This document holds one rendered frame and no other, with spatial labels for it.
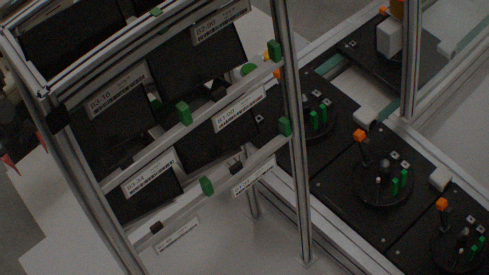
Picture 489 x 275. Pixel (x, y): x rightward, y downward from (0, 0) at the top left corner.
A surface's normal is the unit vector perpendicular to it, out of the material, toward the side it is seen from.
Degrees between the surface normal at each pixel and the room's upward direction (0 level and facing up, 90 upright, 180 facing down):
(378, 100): 0
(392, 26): 0
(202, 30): 90
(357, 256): 0
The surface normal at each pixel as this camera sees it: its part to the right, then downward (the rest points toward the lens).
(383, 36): -0.76, 0.57
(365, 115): -0.13, -0.61
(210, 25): 0.64, 0.55
